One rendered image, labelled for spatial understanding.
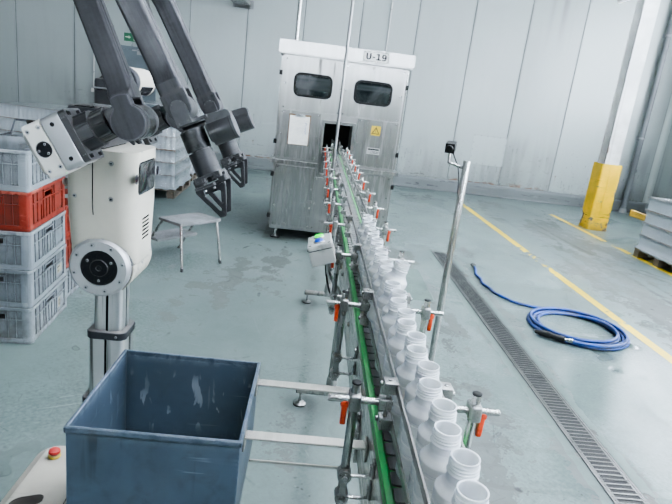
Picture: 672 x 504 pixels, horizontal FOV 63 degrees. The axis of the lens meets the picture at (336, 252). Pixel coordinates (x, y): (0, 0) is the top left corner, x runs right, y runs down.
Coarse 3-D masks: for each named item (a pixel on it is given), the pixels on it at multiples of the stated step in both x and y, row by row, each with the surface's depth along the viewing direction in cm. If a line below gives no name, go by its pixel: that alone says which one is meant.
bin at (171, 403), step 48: (144, 384) 128; (192, 384) 128; (240, 384) 129; (288, 384) 123; (96, 432) 96; (144, 432) 97; (192, 432) 132; (240, 432) 132; (96, 480) 99; (144, 480) 100; (192, 480) 100; (240, 480) 108
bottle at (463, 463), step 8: (456, 448) 67; (464, 448) 67; (456, 456) 67; (464, 456) 67; (472, 456) 67; (448, 464) 66; (456, 464) 64; (464, 464) 68; (472, 464) 67; (448, 472) 65; (456, 472) 65; (464, 472) 64; (472, 472) 64; (440, 480) 67; (448, 480) 66; (456, 480) 65; (440, 488) 66; (448, 488) 65; (432, 496) 68; (440, 496) 65; (448, 496) 65
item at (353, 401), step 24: (336, 168) 396; (360, 192) 310; (336, 216) 221; (384, 240) 224; (336, 264) 179; (336, 288) 182; (336, 312) 136; (432, 312) 137; (336, 360) 138; (360, 384) 91; (384, 384) 91; (384, 408) 92; (480, 408) 92; (480, 432) 94
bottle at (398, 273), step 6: (396, 264) 132; (402, 264) 131; (408, 264) 133; (396, 270) 132; (402, 270) 131; (408, 270) 133; (384, 276) 133; (390, 276) 132; (396, 276) 132; (402, 276) 132; (384, 282) 133; (402, 282) 132; (378, 288) 134; (402, 288) 132; (378, 294) 133; (372, 306) 134; (372, 312) 134; (372, 318) 134
